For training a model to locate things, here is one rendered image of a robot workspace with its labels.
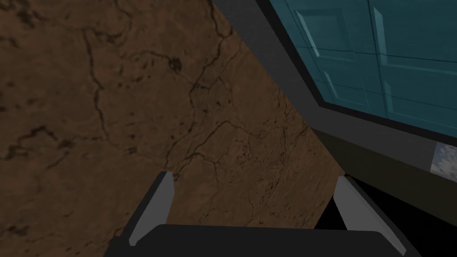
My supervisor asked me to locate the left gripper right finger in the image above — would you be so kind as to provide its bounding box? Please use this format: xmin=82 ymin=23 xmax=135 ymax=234
xmin=332 ymin=174 xmax=418 ymax=257

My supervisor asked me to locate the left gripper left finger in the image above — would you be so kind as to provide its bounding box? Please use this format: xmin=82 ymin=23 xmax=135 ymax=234
xmin=113 ymin=171 xmax=175 ymax=247

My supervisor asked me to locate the teal panelled door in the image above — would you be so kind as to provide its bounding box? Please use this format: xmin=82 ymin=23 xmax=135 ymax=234
xmin=268 ymin=0 xmax=457 ymax=130

